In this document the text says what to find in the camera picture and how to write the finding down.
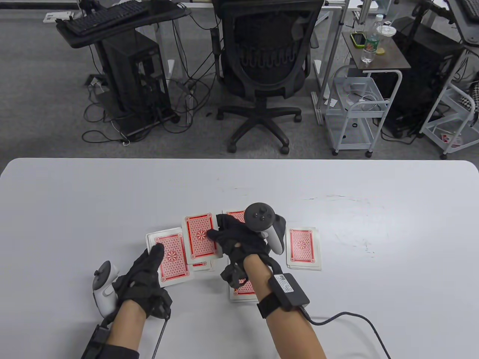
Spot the person's left hand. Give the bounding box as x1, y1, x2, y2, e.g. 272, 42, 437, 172
112, 243, 173, 320

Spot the person's right hand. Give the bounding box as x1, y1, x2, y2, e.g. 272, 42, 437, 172
207, 213, 288, 279

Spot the single red-backed playing card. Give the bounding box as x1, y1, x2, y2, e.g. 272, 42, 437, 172
182, 212, 221, 261

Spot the deck of red playing cards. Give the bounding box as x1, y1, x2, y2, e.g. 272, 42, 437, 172
145, 227, 195, 288

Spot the person's left forearm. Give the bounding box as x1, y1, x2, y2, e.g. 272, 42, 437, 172
80, 299, 146, 359

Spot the person's right forearm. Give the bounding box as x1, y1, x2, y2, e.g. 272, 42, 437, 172
243, 254, 326, 359

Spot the red and white card packet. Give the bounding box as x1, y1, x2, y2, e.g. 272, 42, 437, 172
439, 132, 464, 148

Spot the white and black VR controller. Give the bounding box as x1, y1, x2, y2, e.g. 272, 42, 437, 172
92, 261, 120, 314
244, 202, 287, 255

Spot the black mesh office chair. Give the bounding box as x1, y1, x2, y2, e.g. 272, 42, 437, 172
211, 0, 325, 154

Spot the white desk leg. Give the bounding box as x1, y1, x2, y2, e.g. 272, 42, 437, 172
154, 21, 176, 81
311, 0, 350, 126

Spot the black computer tower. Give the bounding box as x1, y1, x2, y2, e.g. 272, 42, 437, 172
374, 17, 468, 139
98, 29, 179, 137

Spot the black hanging power brick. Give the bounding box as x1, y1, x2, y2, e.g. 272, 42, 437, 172
210, 27, 222, 81

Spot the clear bottle green label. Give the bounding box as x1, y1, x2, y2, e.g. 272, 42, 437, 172
360, 14, 385, 64

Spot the clear plastic cup with lid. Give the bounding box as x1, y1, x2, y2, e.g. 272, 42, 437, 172
375, 22, 398, 45

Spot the black keyboard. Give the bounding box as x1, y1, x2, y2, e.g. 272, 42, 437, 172
61, 0, 150, 36
458, 0, 479, 21

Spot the black white checkered cloth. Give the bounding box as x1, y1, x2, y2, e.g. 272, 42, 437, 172
458, 80, 479, 113

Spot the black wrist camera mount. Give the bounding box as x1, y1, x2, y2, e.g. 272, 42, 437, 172
152, 295, 173, 320
220, 262, 247, 289

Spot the thin black cable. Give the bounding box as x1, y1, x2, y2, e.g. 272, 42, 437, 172
152, 318, 169, 359

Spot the black strapped wrist sensor box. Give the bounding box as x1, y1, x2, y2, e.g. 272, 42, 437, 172
80, 323, 113, 359
256, 273, 311, 319

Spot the thick black cable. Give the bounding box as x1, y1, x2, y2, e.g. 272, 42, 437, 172
303, 312, 391, 359

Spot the white rolling wire cart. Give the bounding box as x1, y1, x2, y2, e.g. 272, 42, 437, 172
324, 65, 393, 157
419, 49, 479, 159

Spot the white charger cable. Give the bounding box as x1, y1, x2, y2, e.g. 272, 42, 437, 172
346, 83, 388, 112

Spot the brown side table white frame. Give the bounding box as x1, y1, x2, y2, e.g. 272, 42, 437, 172
342, 27, 411, 141

